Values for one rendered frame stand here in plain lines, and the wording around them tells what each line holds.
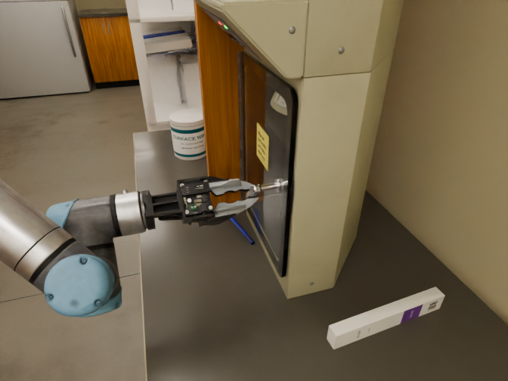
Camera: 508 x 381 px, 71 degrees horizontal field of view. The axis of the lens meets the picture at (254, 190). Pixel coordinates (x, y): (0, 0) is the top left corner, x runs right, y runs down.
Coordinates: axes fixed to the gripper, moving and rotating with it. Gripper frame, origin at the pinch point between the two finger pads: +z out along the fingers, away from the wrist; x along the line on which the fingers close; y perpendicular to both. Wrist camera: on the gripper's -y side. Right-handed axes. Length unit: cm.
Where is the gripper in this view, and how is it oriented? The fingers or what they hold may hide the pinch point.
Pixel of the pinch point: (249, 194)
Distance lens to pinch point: 70.7
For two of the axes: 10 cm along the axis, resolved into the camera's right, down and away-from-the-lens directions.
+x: -2.0, -9.7, 1.5
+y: 2.1, -1.9, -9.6
